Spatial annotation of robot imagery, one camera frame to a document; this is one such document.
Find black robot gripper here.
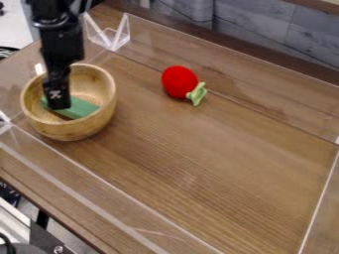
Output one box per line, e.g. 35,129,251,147
41,0,86,110

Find light wooden bowl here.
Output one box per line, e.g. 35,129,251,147
21,63,117,141

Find green rectangular block stick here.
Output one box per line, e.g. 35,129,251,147
42,96,99,120

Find clear acrylic table barrier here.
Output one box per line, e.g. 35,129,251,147
0,14,339,254

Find red plush strawberry toy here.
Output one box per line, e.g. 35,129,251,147
162,65,209,106

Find clear acrylic corner bracket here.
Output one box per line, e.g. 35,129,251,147
85,13,131,52

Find grey post behind table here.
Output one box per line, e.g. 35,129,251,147
22,0,58,40

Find black table clamp mount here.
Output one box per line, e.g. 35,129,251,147
0,209,78,254

